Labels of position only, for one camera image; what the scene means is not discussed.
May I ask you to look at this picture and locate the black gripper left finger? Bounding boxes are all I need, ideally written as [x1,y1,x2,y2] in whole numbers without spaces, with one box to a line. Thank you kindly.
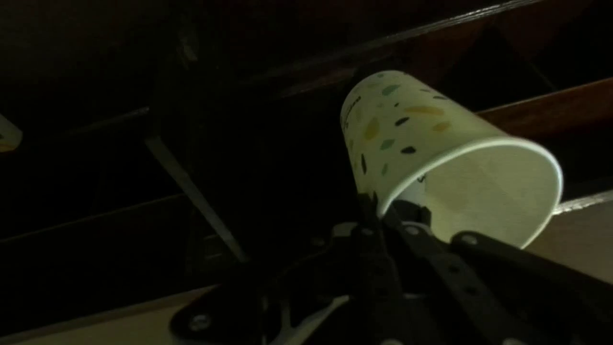
[327,190,406,305]

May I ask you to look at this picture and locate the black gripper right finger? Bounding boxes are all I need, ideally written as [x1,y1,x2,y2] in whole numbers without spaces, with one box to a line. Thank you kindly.
[381,198,613,345]

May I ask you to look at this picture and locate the speckled white paper cup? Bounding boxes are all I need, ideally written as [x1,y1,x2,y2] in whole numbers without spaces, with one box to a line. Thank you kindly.
[339,67,565,251]

